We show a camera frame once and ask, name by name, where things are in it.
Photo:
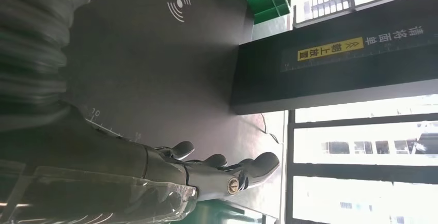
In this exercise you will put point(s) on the yellow warning label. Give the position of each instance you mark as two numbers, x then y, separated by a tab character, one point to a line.
330	49

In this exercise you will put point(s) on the black scanner column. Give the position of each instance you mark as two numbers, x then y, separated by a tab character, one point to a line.
308	82

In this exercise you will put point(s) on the green plastic crate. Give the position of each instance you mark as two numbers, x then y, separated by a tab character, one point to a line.
267	0

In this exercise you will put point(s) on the green conveyor belt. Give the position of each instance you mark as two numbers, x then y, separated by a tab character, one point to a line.
219	214

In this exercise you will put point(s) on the black scanner base plate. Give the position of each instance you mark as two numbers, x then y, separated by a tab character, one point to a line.
154	79

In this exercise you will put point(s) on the black window frame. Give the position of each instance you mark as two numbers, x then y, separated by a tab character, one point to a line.
359	118

